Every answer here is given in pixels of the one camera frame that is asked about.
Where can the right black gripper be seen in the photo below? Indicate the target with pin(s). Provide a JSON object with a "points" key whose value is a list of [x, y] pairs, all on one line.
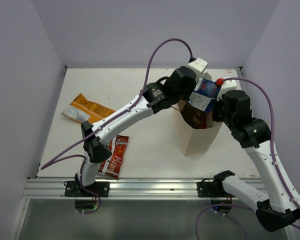
{"points": [[215, 117]]}

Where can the pink snack bag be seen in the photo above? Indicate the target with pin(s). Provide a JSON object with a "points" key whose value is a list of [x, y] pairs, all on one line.
{"points": [[205, 123]]}

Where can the blue Burts crisps bag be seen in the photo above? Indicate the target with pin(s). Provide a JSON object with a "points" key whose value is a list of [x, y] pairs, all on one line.
{"points": [[203, 95]]}

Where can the brown snack bag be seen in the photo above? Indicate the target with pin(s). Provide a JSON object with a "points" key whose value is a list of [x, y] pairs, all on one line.
{"points": [[193, 116]]}

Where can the beige paper bag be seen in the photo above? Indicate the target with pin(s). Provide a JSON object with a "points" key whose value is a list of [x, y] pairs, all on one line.
{"points": [[194, 141]]}

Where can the red Doritos bag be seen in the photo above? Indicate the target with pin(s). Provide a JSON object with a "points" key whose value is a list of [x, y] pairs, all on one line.
{"points": [[112, 166]]}

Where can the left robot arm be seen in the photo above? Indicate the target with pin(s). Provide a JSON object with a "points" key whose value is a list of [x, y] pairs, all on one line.
{"points": [[157, 96]]}

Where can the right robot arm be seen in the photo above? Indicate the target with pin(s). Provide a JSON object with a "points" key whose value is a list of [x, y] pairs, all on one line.
{"points": [[280, 205]]}

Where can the orange snack bag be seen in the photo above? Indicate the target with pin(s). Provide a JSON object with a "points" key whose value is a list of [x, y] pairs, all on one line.
{"points": [[82, 110]]}

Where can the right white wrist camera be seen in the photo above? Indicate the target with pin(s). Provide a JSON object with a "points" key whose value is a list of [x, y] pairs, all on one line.
{"points": [[224, 85]]}

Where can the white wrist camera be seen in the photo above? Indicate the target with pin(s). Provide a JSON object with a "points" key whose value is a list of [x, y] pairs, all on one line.
{"points": [[198, 66], [224, 85]]}

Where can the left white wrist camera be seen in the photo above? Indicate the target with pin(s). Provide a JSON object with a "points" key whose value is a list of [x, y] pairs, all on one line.
{"points": [[198, 66]]}

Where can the right black base bracket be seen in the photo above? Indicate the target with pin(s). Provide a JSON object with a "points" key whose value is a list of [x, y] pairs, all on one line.
{"points": [[209, 189]]}

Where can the black base bracket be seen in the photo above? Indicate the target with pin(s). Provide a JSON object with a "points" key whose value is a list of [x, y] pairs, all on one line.
{"points": [[209, 189], [73, 189]]}

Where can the aluminium mounting rail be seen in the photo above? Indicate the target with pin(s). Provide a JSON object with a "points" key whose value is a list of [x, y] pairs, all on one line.
{"points": [[123, 189]]}

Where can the left black base bracket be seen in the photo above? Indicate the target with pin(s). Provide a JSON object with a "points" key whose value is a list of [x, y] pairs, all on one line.
{"points": [[73, 189]]}

